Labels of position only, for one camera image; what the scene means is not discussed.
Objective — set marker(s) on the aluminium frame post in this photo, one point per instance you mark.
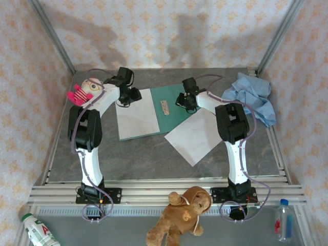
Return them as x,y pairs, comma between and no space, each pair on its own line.
279,36
53,36

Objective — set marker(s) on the green paper folder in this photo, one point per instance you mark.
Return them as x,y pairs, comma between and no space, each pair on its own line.
171,123

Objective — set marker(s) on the brown teddy bear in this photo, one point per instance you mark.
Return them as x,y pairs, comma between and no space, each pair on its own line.
179,215

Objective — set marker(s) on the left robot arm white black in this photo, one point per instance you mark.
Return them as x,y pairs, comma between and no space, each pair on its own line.
89,164

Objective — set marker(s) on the white milk bottle green cap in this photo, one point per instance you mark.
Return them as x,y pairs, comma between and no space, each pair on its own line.
38,230

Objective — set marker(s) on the clear plastic water bottle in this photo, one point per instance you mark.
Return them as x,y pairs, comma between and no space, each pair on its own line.
283,223

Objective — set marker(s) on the aluminium side rail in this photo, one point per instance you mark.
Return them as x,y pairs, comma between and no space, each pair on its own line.
64,102
252,72

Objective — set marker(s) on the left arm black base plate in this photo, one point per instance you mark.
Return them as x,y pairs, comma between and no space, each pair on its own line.
115,196

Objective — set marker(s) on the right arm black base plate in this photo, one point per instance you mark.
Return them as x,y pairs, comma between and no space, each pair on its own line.
216,194

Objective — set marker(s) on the aluminium cross rails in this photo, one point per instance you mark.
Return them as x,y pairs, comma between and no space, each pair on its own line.
153,194

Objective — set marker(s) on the crumpled blue cloth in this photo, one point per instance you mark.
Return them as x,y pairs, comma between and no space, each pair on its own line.
246,87

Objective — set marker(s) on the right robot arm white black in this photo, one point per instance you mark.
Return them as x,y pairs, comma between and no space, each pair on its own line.
237,159

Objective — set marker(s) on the green circuit board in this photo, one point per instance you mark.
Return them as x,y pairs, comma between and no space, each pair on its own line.
253,205

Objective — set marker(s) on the pink striped plush doll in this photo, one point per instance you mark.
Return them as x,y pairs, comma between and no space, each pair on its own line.
77,96

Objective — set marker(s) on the white paper sheet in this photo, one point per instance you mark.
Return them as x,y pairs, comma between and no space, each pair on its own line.
194,138
138,120

